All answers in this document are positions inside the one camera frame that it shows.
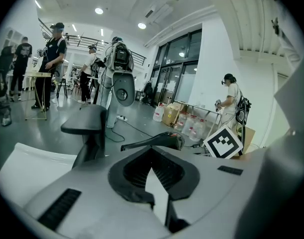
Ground cardboard box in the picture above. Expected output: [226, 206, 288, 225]
[161, 102, 187, 127]

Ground black floor cable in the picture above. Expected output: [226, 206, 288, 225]
[106, 119, 155, 143]

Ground person's grey shirt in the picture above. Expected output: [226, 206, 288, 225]
[238, 0, 304, 239]

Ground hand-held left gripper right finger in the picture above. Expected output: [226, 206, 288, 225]
[151, 145, 249, 234]

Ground black leg chair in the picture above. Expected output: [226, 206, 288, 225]
[56, 81, 68, 99]

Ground black shirt clip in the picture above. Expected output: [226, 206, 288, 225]
[271, 17, 280, 35]

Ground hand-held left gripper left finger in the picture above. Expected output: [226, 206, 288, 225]
[24, 145, 171, 239]

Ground black balcony railing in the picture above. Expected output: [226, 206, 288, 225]
[38, 17, 148, 67]

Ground clear water jug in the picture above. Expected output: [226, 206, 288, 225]
[175, 112, 187, 131]
[190, 118, 205, 142]
[152, 103, 165, 122]
[181, 115, 196, 136]

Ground white wall shelf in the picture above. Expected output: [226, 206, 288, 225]
[3, 27, 25, 49]

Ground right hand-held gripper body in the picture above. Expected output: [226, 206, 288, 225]
[203, 125, 244, 160]

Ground gold wire leg table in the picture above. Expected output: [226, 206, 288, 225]
[22, 71, 52, 121]

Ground ceiling air conditioner unit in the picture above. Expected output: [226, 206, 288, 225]
[144, 3, 174, 24]

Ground black framed glass doors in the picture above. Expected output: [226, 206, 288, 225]
[142, 28, 202, 107]

